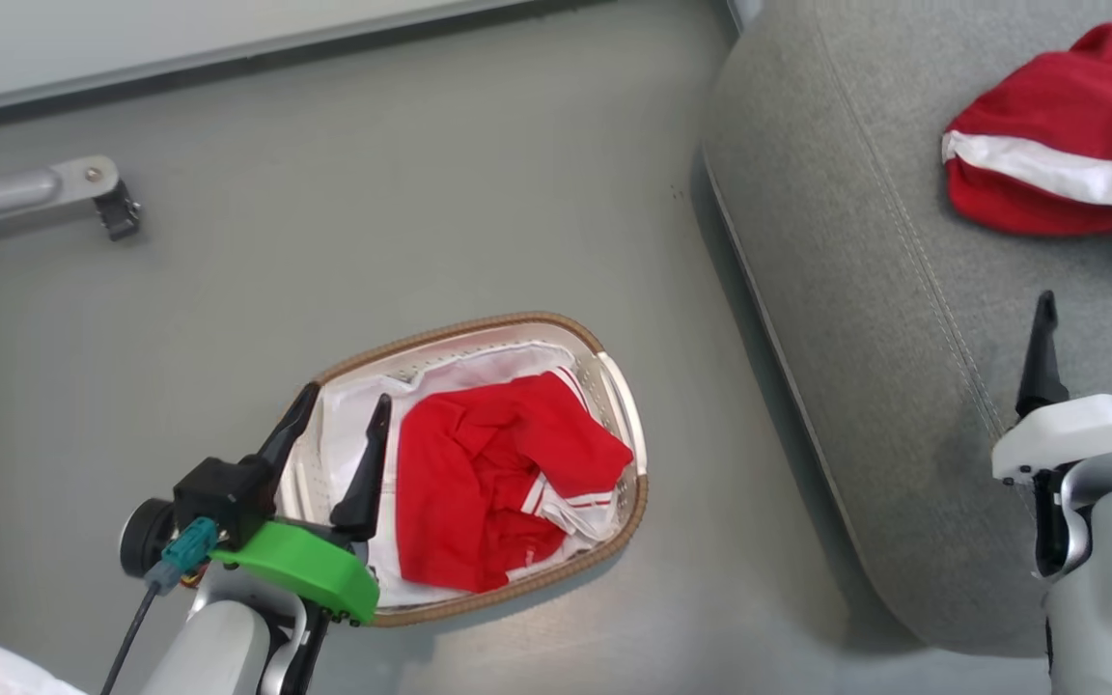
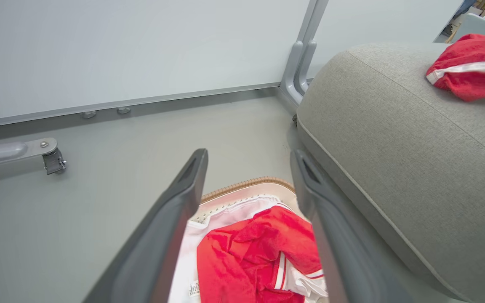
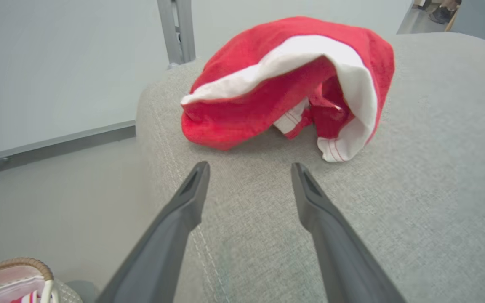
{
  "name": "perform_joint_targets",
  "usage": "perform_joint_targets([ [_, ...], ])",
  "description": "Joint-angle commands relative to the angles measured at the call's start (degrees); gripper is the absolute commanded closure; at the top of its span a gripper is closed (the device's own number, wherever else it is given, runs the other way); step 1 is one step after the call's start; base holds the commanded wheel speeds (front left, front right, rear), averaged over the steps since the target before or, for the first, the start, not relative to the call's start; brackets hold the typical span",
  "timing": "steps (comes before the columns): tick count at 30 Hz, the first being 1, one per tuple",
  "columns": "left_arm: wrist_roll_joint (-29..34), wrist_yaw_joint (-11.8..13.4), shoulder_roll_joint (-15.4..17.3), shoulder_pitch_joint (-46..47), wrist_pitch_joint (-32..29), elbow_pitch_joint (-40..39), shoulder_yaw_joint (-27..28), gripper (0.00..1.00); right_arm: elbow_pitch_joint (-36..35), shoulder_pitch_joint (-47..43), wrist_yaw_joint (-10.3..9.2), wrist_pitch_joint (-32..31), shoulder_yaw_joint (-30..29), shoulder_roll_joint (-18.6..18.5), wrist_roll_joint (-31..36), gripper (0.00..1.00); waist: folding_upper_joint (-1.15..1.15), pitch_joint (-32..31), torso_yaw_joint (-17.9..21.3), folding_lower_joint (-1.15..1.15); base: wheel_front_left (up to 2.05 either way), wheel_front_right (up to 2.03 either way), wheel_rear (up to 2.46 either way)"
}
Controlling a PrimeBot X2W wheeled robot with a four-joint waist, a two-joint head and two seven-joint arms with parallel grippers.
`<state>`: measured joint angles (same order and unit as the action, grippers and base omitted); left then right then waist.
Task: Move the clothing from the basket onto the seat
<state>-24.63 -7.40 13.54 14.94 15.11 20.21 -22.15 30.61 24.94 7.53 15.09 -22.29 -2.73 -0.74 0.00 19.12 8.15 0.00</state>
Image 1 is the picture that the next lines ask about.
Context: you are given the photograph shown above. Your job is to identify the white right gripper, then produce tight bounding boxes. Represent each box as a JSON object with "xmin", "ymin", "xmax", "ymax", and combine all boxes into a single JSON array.
[{"xmin": 991, "ymin": 291, "xmax": 1112, "ymax": 485}]

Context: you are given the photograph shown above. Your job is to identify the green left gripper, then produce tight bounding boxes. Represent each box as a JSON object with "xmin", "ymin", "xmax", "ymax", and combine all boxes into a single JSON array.
[{"xmin": 209, "ymin": 382, "xmax": 394, "ymax": 627}]

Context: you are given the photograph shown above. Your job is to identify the white laundry basket brown rim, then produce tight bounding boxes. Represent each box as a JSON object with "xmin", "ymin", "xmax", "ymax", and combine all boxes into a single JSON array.
[{"xmin": 276, "ymin": 311, "xmax": 650, "ymax": 628}]

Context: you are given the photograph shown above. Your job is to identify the red shorts with white stripes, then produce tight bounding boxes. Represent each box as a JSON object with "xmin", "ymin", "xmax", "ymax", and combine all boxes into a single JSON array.
[{"xmin": 395, "ymin": 367, "xmax": 635, "ymax": 595}]

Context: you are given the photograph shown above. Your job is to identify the grey sofa cushion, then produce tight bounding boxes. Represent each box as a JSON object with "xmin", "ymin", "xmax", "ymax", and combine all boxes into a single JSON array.
[{"xmin": 701, "ymin": 0, "xmax": 1112, "ymax": 659}]

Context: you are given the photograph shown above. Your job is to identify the red garment with white band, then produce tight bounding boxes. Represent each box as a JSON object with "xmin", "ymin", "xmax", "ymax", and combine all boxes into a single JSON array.
[{"xmin": 941, "ymin": 22, "xmax": 1112, "ymax": 244}]

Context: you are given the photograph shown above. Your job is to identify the grey metal leg with caster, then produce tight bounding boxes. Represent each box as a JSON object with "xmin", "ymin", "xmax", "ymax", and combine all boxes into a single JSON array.
[{"xmin": 0, "ymin": 155, "xmax": 144, "ymax": 242}]

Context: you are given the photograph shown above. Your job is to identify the black cable with teal plug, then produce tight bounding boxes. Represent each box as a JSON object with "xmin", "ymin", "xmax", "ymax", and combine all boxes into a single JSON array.
[{"xmin": 96, "ymin": 515, "xmax": 220, "ymax": 695}]

